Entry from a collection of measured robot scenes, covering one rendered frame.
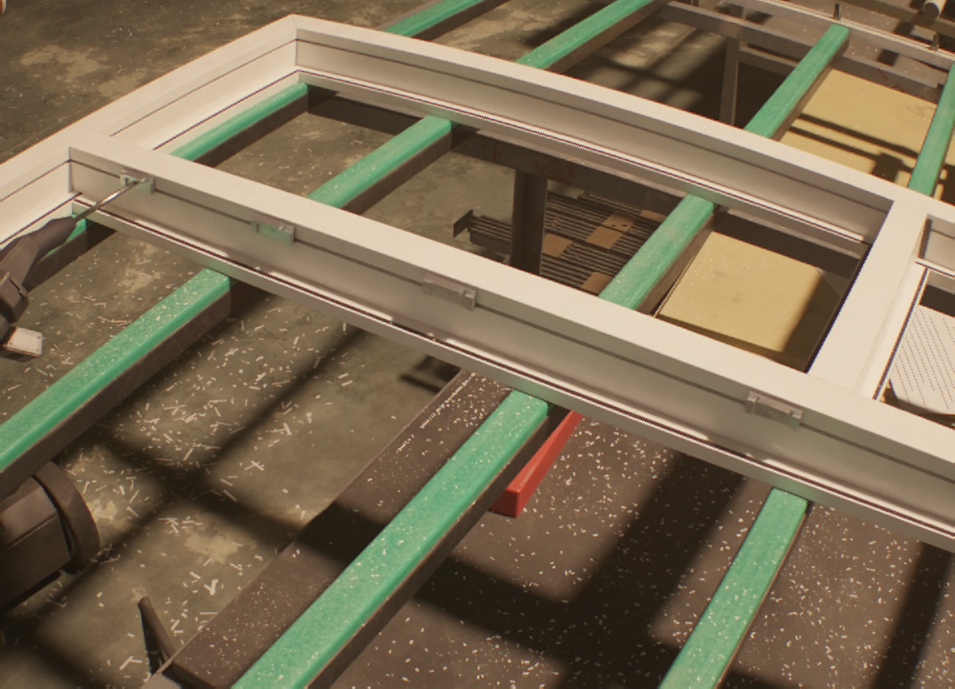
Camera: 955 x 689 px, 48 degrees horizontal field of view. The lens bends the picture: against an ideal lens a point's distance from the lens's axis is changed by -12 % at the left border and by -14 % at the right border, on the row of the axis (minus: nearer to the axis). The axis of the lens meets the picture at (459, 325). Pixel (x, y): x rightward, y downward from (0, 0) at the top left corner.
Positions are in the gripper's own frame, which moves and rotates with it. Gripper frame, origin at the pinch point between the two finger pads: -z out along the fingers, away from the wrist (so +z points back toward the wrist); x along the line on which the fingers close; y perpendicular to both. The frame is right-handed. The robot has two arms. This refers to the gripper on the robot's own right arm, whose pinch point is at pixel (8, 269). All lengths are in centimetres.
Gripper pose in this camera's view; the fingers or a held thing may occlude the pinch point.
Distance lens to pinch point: 112.1
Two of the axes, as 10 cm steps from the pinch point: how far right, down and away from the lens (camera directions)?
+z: -3.4, 7.4, -5.9
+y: -5.8, -6.6, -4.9
